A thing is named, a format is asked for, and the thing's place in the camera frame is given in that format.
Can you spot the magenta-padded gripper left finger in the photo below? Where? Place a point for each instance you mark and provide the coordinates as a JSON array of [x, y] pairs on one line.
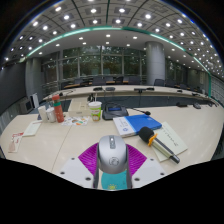
[[78, 168]]

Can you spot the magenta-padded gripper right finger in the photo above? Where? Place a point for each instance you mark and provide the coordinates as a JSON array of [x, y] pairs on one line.
[[146, 168]]

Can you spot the silver grey computer mouse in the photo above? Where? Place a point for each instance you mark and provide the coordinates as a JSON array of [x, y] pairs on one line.
[[112, 155]]

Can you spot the pale green notebook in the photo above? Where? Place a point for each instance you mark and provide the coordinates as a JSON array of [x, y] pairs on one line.
[[173, 138]]

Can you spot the blue and white book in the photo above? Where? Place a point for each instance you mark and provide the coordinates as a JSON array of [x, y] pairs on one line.
[[141, 122]]

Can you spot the colourful printed leaflet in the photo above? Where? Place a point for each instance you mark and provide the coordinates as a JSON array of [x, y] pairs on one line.
[[76, 121]]

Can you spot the green printed paper cup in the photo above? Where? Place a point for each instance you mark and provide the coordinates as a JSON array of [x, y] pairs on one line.
[[95, 112]]

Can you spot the beige cardboard box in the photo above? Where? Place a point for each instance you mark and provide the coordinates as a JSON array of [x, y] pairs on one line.
[[78, 109]]

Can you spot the white lidded jar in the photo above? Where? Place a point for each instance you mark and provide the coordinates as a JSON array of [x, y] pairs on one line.
[[51, 115]]

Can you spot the red bottle with green band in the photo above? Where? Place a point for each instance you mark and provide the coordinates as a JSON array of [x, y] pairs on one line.
[[58, 111]]

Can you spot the pale white booklet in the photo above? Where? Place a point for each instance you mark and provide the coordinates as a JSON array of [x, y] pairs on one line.
[[32, 128]]

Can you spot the dark conference console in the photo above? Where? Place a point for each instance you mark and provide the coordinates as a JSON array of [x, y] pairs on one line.
[[115, 113]]

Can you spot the white paper cup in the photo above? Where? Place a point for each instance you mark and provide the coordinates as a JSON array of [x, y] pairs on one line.
[[42, 114]]

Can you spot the red printed paper leaflet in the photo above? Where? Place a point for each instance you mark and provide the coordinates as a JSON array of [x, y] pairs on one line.
[[15, 142]]

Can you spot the long curved conference table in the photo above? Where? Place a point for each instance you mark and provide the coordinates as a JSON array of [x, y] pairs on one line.
[[126, 90]]

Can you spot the white standing appliance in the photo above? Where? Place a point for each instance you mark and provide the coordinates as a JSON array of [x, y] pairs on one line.
[[34, 100]]

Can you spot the dark office chairs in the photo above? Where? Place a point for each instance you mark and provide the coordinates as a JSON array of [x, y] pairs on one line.
[[99, 81]]

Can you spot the ceiling lights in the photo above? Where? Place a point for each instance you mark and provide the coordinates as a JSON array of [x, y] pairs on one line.
[[95, 21]]

